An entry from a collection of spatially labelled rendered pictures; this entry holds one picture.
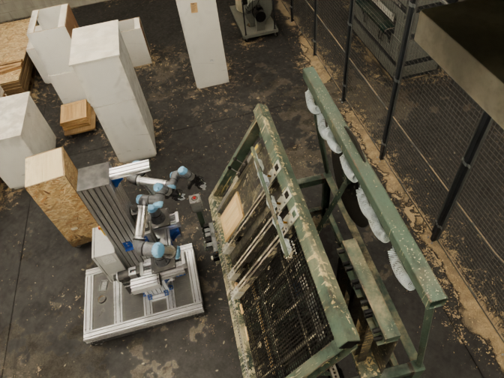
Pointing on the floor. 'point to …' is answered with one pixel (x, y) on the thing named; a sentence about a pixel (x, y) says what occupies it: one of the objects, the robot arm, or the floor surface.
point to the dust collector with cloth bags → (254, 18)
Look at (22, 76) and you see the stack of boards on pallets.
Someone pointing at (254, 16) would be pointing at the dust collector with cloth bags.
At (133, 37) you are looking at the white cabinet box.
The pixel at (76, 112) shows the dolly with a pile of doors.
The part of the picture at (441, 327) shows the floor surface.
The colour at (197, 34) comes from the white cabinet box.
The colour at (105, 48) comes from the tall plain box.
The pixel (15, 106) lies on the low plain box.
